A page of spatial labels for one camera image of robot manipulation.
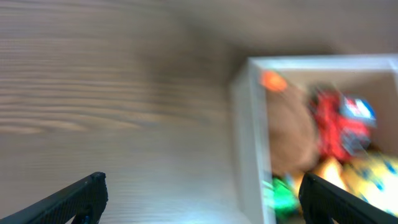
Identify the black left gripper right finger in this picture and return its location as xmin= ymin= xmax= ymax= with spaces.
xmin=299 ymin=173 xmax=397 ymax=224

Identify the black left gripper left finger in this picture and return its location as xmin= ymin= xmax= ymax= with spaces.
xmin=1 ymin=172 xmax=108 ymax=224

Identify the orange rubber duck toy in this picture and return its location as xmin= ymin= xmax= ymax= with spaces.
xmin=292 ymin=157 xmax=351 ymax=192

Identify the green round wheel toy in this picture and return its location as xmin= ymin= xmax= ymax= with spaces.
xmin=262 ymin=177 xmax=300 ymax=220

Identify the yellow letter ball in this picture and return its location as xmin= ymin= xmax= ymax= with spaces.
xmin=341 ymin=152 xmax=397 ymax=216

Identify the brown plush toy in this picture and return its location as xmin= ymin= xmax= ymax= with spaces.
xmin=259 ymin=70 xmax=319 ymax=175

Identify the red toy fire truck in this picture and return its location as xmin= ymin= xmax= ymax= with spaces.
xmin=308 ymin=88 xmax=376 ymax=161

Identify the white cardboard box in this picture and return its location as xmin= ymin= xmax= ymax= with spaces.
xmin=231 ymin=54 xmax=397 ymax=223

